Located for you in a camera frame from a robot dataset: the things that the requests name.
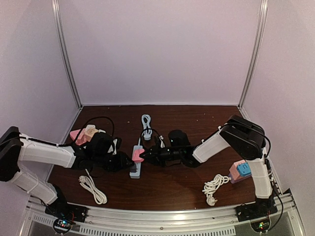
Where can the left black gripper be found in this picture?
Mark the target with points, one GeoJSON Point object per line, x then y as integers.
{"type": "Point", "coordinates": [121, 163]}

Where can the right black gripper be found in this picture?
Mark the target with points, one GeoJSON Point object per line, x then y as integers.
{"type": "Point", "coordinates": [154, 156]}

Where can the pink plug adapter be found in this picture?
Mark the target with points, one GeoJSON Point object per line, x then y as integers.
{"type": "Point", "coordinates": [136, 155]}

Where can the light blue power strip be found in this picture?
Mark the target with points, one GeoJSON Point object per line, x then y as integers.
{"type": "Point", "coordinates": [137, 175]}

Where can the black plug adapter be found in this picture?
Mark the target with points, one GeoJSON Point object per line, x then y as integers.
{"type": "Point", "coordinates": [133, 169]}

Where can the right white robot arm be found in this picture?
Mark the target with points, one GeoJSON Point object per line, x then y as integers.
{"type": "Point", "coordinates": [246, 138]}

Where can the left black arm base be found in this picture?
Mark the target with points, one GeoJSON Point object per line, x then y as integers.
{"type": "Point", "coordinates": [61, 209]}

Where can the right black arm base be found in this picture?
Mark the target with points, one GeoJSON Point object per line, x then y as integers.
{"type": "Point", "coordinates": [259, 208]}

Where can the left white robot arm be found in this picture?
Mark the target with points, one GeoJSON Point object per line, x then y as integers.
{"type": "Point", "coordinates": [16, 148]}

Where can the beige cube socket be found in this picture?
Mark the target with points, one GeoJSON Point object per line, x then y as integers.
{"type": "Point", "coordinates": [89, 131]}

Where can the light pink cube adapter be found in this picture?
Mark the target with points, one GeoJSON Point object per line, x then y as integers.
{"type": "Point", "coordinates": [233, 172]}

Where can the purple power strip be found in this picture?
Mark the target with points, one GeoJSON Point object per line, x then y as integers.
{"type": "Point", "coordinates": [236, 180]}

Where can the blue cube adapter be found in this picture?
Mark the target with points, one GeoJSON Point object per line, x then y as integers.
{"type": "Point", "coordinates": [244, 169]}

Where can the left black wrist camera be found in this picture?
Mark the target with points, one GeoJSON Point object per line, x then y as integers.
{"type": "Point", "coordinates": [99, 144]}

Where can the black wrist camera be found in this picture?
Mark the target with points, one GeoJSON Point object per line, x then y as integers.
{"type": "Point", "coordinates": [99, 144]}
{"type": "Point", "coordinates": [178, 139]}

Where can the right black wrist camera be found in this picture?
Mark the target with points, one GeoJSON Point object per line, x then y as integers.
{"type": "Point", "coordinates": [178, 139]}

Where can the aluminium front rail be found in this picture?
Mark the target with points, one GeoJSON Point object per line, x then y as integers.
{"type": "Point", "coordinates": [217, 221]}

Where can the left aluminium frame post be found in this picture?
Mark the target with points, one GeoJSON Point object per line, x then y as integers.
{"type": "Point", "coordinates": [64, 53]}

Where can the aluminium frame post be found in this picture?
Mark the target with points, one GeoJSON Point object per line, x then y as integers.
{"type": "Point", "coordinates": [64, 53]}
{"type": "Point", "coordinates": [262, 17]}

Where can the right aluminium frame post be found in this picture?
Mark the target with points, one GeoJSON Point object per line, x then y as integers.
{"type": "Point", "coordinates": [262, 17]}

